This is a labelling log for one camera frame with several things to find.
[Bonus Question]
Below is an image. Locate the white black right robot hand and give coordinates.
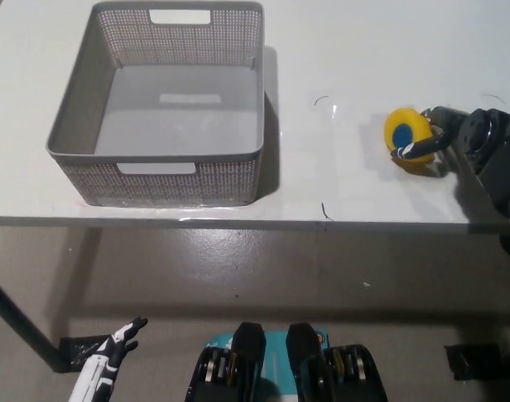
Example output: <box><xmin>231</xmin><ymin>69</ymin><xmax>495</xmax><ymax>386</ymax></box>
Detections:
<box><xmin>390</xmin><ymin>105</ymin><xmax>469</xmax><ymax>161</ymax></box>

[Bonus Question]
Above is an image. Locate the grey perforated plastic basket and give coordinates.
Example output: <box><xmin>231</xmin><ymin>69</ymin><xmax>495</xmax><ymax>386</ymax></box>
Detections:
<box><xmin>44</xmin><ymin>1</ymin><xmax>266</xmax><ymax>207</ymax></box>

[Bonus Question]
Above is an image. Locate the black floor plate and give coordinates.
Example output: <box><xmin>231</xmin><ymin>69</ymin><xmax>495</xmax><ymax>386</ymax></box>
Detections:
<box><xmin>58</xmin><ymin>334</ymin><xmax>113</xmax><ymax>374</ymax></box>
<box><xmin>443</xmin><ymin>343</ymin><xmax>502</xmax><ymax>381</ymax></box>

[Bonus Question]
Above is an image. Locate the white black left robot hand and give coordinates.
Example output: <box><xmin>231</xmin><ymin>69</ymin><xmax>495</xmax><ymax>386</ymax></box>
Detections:
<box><xmin>68</xmin><ymin>317</ymin><xmax>149</xmax><ymax>402</ymax></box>

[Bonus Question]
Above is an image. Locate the yellow rubber duck toy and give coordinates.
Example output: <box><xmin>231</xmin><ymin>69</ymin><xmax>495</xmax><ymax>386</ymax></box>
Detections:
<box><xmin>384</xmin><ymin>107</ymin><xmax>443</xmax><ymax>173</ymax></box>

